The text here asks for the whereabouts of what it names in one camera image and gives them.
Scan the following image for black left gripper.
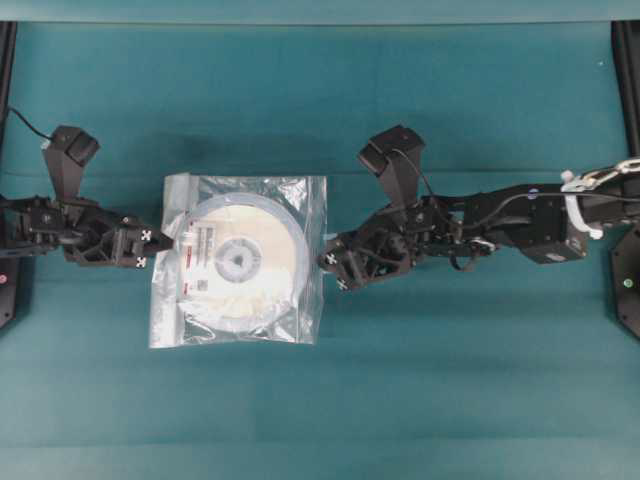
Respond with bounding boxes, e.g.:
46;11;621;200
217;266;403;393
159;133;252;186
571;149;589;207
14;196;174;268

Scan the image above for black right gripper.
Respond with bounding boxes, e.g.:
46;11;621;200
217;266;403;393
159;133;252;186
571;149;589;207
319;196;465;290

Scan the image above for white component reel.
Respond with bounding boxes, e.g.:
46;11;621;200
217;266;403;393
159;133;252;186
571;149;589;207
177;193;309;334

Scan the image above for clear plastic zip bag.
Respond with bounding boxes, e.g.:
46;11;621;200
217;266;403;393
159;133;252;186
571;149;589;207
149;173;327;349

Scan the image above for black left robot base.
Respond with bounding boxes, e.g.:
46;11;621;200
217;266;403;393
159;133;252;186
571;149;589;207
1;258;34;330

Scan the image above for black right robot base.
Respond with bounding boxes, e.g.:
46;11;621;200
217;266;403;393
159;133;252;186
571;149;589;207
609;226;639;339

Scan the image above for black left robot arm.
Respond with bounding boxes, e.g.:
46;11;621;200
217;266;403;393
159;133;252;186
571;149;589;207
1;196;173;269

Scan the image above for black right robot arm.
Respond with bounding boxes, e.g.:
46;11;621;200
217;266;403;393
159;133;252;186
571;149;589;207
317;151;639;291

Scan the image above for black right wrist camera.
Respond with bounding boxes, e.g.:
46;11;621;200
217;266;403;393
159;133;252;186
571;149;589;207
357;125;425;209

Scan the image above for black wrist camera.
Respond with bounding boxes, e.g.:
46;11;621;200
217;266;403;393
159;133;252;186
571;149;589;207
357;125;425;209
41;125;100;199

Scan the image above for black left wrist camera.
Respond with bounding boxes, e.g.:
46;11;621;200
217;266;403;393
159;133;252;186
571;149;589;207
41;125;100;199

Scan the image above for black left camera cable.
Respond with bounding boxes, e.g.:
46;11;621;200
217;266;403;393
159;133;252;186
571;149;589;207
8;107;54;142

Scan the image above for black left frame rail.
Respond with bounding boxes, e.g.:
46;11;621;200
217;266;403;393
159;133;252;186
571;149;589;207
0;21;18;122

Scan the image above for black frame rail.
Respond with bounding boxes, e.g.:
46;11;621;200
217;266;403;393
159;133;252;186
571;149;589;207
0;21;18;122
611;20;640;157

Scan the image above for black right frame rail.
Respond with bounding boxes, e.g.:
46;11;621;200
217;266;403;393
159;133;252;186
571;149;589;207
611;20;640;157

